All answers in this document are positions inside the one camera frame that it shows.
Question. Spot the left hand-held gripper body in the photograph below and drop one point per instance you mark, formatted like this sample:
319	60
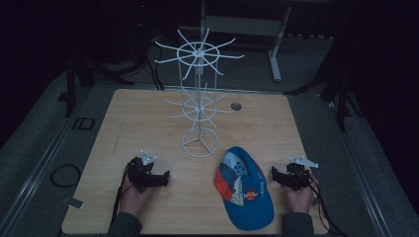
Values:
141	174

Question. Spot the blue and orange cap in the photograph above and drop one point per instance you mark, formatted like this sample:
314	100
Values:
245	194

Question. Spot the black metal stand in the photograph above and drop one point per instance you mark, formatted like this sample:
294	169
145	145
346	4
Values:
70	89
342	98

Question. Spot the round grey table grommet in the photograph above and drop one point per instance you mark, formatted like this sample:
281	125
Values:
235	106

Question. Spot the person's left hand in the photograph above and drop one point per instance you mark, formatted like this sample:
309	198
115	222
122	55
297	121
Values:
133	199

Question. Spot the white metal desk frame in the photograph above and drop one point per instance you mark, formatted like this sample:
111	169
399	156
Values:
243	25

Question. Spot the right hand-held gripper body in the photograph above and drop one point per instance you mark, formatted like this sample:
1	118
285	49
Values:
294	177

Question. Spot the person's right hand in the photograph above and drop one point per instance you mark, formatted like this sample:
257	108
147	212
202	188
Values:
301	199

